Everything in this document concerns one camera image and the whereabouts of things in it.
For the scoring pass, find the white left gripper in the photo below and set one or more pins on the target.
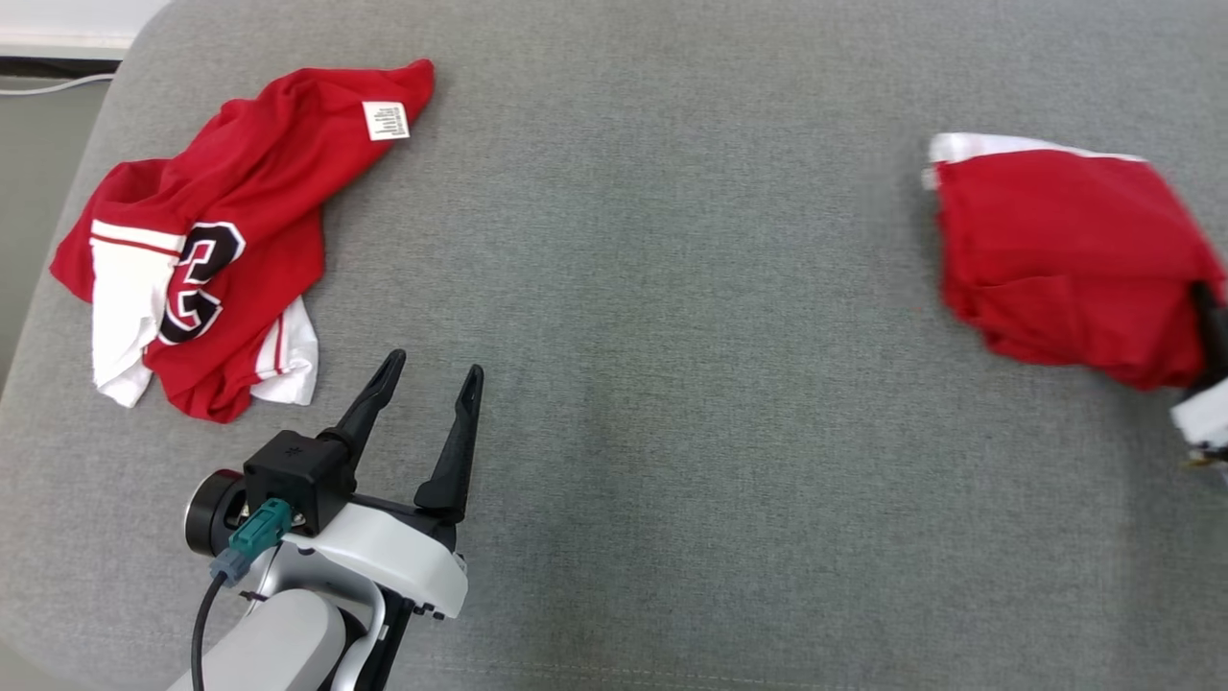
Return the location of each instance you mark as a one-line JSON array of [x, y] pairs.
[[403, 561]]

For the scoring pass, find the red jersey with white sleeves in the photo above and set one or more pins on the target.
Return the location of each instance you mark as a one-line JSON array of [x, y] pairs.
[[269, 182]]

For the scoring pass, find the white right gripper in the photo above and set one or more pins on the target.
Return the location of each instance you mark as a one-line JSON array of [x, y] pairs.
[[1207, 417]]

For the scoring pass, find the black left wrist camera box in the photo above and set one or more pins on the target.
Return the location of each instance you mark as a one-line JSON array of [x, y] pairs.
[[293, 470]]

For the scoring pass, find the red shirt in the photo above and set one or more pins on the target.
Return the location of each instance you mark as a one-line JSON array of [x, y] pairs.
[[1065, 259]]

